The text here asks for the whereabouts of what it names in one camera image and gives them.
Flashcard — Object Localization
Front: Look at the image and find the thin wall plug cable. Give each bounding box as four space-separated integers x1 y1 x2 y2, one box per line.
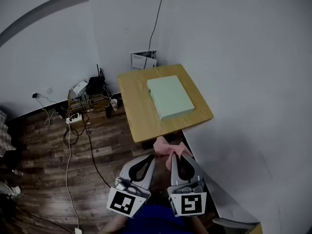
35 95 58 128

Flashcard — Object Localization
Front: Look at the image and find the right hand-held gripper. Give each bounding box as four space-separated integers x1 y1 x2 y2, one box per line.
167 153 208 218

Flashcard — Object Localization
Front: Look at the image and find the white network box cover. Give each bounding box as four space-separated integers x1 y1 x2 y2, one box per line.
131 54 157 70

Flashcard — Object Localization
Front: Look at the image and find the coiled black cable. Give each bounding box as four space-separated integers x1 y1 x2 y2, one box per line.
63 123 87 146

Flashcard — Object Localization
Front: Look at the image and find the black router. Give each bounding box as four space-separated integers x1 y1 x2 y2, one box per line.
85 64 106 96

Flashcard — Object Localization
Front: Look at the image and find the recessed wall network box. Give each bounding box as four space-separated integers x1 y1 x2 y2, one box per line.
129 49 158 70

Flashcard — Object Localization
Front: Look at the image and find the wooden crate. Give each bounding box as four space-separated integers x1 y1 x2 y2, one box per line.
67 94 110 114

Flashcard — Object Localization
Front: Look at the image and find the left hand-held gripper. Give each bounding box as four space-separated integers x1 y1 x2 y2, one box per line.
106 154 157 218

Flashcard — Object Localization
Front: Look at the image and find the person's blue shirt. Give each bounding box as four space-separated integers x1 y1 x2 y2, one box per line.
121 205 195 234

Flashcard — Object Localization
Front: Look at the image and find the person's left forearm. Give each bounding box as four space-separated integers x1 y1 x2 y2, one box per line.
98 213 130 234

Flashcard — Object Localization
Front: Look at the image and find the grey wall cable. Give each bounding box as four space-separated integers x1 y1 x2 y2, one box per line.
143 0 168 69

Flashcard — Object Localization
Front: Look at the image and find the light green board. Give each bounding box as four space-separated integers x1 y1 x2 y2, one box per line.
146 75 195 121

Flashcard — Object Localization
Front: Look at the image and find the long white floor cable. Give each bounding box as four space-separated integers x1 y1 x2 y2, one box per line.
65 122 81 229

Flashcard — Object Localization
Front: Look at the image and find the long black floor cable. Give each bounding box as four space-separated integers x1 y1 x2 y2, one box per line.
80 101 112 189

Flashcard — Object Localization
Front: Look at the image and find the white power strip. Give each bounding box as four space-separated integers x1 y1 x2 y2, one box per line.
65 113 82 124

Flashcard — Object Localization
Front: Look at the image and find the pink cloth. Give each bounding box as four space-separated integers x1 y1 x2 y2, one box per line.
153 136 193 169

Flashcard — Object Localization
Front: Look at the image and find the white router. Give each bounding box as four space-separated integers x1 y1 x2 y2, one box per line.
72 81 88 95

